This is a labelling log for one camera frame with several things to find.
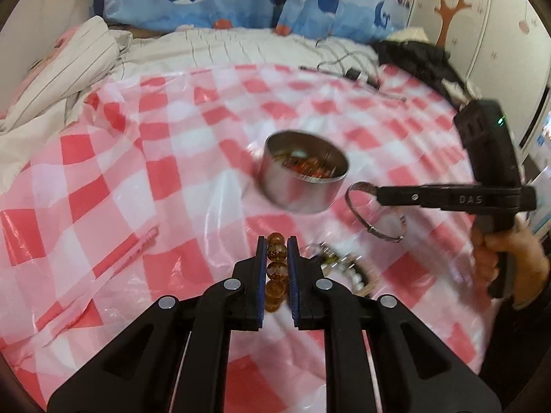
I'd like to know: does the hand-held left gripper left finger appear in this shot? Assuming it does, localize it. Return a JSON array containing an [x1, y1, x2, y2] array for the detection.
[[46, 236, 265, 413]]

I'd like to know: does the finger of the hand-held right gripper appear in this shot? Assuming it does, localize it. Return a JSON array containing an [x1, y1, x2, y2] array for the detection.
[[376, 183, 445, 209]]

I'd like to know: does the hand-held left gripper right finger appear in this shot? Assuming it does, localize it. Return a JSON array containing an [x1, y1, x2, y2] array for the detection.
[[288, 236, 502, 413]]

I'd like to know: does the amber bead bracelet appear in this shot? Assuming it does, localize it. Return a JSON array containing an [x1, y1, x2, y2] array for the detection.
[[301, 158, 335, 178], [263, 232, 289, 313]]

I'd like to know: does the silver bangle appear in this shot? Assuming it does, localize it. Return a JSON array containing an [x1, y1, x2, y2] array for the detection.
[[345, 181, 406, 242]]

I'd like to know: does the round metal tin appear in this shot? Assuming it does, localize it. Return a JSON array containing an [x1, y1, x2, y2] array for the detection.
[[257, 131, 350, 213]]

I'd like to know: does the person's right forearm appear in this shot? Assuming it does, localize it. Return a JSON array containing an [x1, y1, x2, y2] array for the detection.
[[476, 286, 551, 403]]

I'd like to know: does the person's right hand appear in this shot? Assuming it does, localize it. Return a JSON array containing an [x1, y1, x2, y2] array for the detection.
[[469, 216, 551, 310]]

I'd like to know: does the red checked plastic tablecloth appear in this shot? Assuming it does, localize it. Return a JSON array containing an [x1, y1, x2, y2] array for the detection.
[[0, 64, 513, 413]]

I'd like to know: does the black jacket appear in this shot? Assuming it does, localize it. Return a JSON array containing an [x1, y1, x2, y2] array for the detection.
[[372, 40, 483, 104]]

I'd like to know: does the white wardrobe with tree sticker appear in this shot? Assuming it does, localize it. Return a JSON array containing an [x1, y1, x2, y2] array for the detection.
[[407, 0, 551, 151]]

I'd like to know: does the beige striped bed sheet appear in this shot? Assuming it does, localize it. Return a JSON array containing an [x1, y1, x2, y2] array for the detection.
[[123, 28, 382, 80]]

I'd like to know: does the white striped blanket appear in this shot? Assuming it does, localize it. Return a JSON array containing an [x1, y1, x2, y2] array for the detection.
[[0, 16, 134, 190]]

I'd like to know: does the pink cloth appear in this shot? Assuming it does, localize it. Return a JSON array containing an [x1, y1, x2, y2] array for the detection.
[[11, 26, 84, 110]]

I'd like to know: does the white bead bracelet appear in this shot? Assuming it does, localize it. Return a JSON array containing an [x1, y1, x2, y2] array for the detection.
[[340, 260, 374, 297]]

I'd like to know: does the black cable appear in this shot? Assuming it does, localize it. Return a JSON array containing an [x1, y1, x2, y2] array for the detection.
[[299, 39, 407, 102]]

